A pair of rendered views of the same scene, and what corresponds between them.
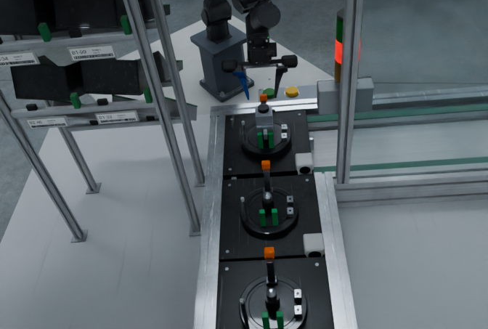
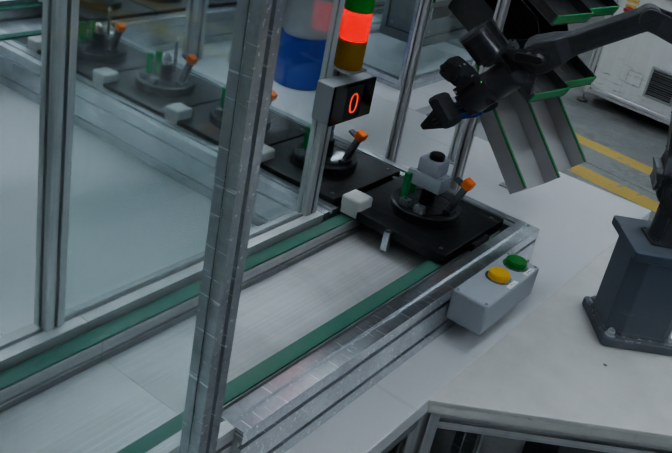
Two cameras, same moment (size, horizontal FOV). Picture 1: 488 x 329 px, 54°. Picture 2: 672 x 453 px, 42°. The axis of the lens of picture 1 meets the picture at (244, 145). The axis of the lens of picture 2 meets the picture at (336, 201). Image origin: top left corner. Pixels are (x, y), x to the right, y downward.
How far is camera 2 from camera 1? 2.14 m
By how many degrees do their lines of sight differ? 88
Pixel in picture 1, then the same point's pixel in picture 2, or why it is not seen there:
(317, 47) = not seen: outside the picture
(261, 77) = (618, 362)
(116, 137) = (584, 224)
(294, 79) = (579, 382)
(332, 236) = not seen: hidden behind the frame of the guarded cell
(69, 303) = (385, 135)
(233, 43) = (630, 236)
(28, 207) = not seen: hidden behind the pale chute
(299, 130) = (412, 232)
